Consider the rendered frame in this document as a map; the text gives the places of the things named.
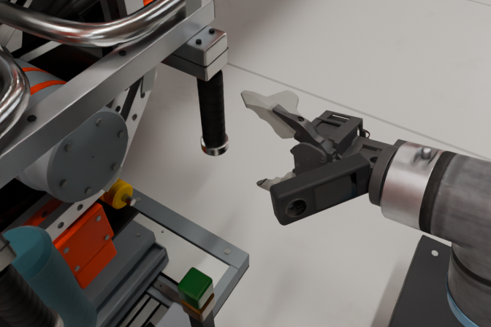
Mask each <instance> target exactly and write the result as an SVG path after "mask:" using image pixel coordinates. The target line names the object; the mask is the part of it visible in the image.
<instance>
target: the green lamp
mask: <svg viewBox="0 0 491 327"><path fill-rule="evenodd" d="M177 288H178V293H179V297H180V298H181V299H182V300H184V301H185V302H187V303H188V304H190V305H191V306H193V307H195V308H196V309H201V308H202V307H203V305H204V304H205V302H206V301H207V300H208V298H209V297H210V295H211V294H212V292H213V291H214V288H213V279H212V278H211V277H209V276H207V275H206V274H204V273H203V272H201V271H200V270H198V269H196V268H194V267H191V268H190V269H189V271H188V272H187V273H186V275H185V276H184V278H183V279H182V280H181V281H180V282H179V284H178V286H177Z"/></svg>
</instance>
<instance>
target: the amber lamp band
mask: <svg viewBox="0 0 491 327"><path fill-rule="evenodd" d="M181 304H182V308H183V311H184V312H185V313H187V314H188V315H190V316H192V317H193V318H194V319H196V320H198V321H199V322H201V323H202V322H203V321H204V320H205V318H206V317H207V316H208V314H209V313H210V311H211V310H212V308H213V307H214V306H215V304H216V300H215V294H214V293H213V292H212V294H211V295H210V297H209V298H208V300H207V301H206V302H205V304H204V305H203V307H202V308H201V309H196V308H195V307H193V306H191V305H190V304H188V303H187V302H185V301H184V300H182V299H181Z"/></svg>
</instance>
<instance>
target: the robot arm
mask: <svg viewBox="0 0 491 327"><path fill-rule="evenodd" d="M240 95H241V96H242V99H243V101H244V104H245V107H246V108H247V109H248V108H249V109H251V110H253V111H254V112H255V113H256V114H257V115H258V116H259V118H260V119H263V120H265V121H266V122H268V123H269V124H270V125H271V126H272V128H273V130H274V132H275V133H276V134H277V135H279V137H280V138H282V139H289V138H293V137H294V139H295V140H297V141H298V142H300V143H299V144H298V145H295V146H294V147H293V148H292V149H291V150H290V153H291V154H292V155H293V156H294V168H293V170H292V171H291V172H288V173H287V174H286V175H285V176H284V177H275V178H274V179H272V180H270V179H267V178H266V179H263V180H259V181H258V182H256V184H257V186H259V187H260V188H263V189H265V190H266V191H269V192H270V197H271V200H272V204H273V211H274V215H275V216H276V218H277V220H278V222H279V223H280V224H281V225H282V226H286V225H289V224H290V223H293V222H296V221H298V220H302V219H303V218H306V217H309V216H311V215H314V214H316V213H318V212H321V211H324V210H326V209H329V208H331V207H334V206H337V205H339V204H342V203H344V202H346V201H349V200H352V199H355V198H356V197H359V196H362V195H364V194H366V193H368V196H369V200H370V203H371V204H374V205H376V206H379V207H381V213H382V215H383V216H384V217H385V218H387V219H390V220H393V221H395V222H398V223H401V224H403V225H406V226H409V227H412V228H415V229H417V230H420V231H423V232H425V233H427V234H431V235H433V236H436V237H438V238H441V239H444V240H446V241H449V242H451V243H452V246H451V252H450V260H449V270H448V272H447V275H446V289H447V298H448V302H449V306H450V307H451V310H452V311H453V313H454V315H455V317H456V318H457V319H458V320H459V321H460V322H461V323H462V324H463V325H464V326H465V327H491V161H486V160H483V159H480V158H474V157H471V156H468V155H463V154H459V153H454V152H451V151H447V150H442V149H438V148H435V147H430V146H427V145H421V144H418V143H415V142H408V141H405V140H402V139H398V140H397V141H396V142H395V143H394V144H393V145H391V144H387V143H384V142H379V141H376V140H373V139H369V137H370V132H369V131H367V130H365V129H364V128H363V118H358V117H354V116H351V115H345V114H342V113H339V112H333V111H329V110H326V111H325V112H323V113H322V114H321V115H320V116H319V117H316V118H315V119H314V120H312V121H311V122H310V121H309V120H308V119H306V118H304V117H303V116H302V115H301V114H300V113H299V112H298V111H297V105H298V101H299V98H298V96H297V95H296V94H295V93H294V92H292V91H282V92H280V93H276V94H273V95H271V96H263V95H261V94H259V93H256V92H253V91H242V92H241V94H240ZM334 115H336V116H334ZM337 116H339V117H337ZM340 117H341V118H340ZM346 118H348V119H346ZM358 130H359V136H358V135H357V131H358ZM366 133H368V134H369V136H368V137H366Z"/></svg>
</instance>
